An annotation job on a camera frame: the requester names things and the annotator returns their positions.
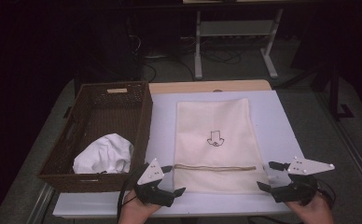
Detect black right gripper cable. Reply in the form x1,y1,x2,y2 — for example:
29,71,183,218
316,179,338,210

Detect person's right hand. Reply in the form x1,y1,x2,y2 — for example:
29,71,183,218
285,193,336,224

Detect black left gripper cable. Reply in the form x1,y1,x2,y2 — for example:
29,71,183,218
116,163,150,224

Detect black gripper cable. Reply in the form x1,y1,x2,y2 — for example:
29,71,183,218
116,163,150,224
316,179,338,210

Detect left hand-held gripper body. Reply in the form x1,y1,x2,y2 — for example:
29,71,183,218
133,158,175,208

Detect cream drawstring bag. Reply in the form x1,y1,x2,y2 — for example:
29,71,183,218
173,97,270,195

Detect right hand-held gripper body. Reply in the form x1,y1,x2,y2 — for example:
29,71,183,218
267,156,336,205

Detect person's left hand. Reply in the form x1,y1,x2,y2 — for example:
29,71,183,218
118,189,161,224

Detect white table mat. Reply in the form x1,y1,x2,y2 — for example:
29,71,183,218
52,90,306,217

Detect white metal stand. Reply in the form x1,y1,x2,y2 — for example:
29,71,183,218
193,8,285,80

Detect black floor cables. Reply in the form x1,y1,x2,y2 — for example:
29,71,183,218
143,50,243,82

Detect brown wicker basket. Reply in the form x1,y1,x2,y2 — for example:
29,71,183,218
37,80,154,194

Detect black metal stand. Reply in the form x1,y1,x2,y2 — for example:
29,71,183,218
313,62,355,122

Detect white cloth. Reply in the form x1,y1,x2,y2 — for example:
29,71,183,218
72,133,135,175

